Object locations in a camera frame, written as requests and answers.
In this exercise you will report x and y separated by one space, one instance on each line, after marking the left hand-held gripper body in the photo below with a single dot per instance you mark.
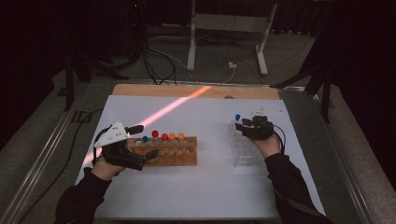
112 136

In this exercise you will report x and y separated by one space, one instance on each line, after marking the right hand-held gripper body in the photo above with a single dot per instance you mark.
260 130

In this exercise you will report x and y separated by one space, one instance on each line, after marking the blue cap test tube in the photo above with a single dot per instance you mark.
237 117
145 139

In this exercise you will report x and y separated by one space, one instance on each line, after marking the red cap test tube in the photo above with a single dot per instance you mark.
164 137
155 133

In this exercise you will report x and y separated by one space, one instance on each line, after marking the orange cap test tube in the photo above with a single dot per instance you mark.
172 136
181 136

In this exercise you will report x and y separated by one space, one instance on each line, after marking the clear plastic test tube rack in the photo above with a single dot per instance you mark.
244 152

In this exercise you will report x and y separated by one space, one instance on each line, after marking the wooden test tube rack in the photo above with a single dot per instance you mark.
183 155

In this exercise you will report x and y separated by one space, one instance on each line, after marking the person's right hand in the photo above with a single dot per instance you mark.
269 146

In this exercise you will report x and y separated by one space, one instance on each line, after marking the person's left hand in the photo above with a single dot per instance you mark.
105 169

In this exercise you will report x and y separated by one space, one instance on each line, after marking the white plug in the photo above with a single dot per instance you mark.
232 65

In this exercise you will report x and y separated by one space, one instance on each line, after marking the white table mat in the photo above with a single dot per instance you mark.
202 193

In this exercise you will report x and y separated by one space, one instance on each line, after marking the black metal stand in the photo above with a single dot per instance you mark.
69 77
326 93

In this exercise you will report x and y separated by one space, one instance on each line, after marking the white metal stand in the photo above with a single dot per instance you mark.
230 23

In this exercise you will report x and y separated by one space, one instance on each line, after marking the metal floor rail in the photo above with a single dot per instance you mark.
40 161
345 168

